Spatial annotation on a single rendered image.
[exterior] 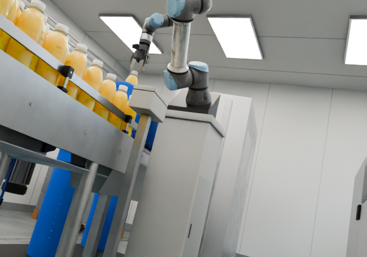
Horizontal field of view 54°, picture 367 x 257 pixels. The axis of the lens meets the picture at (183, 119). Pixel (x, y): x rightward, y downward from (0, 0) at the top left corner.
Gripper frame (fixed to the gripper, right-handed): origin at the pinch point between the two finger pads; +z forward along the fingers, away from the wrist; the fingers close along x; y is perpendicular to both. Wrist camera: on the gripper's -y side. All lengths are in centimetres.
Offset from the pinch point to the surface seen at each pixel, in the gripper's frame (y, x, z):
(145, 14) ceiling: 279, 150, -205
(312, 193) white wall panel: 482, -147, -7
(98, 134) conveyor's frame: -61, -23, 50
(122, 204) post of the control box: -39, -30, 73
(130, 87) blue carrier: -11.3, -5.5, 13.9
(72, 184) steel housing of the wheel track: -19, 6, 70
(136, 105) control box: -47, -28, 33
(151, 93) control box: -46, -33, 27
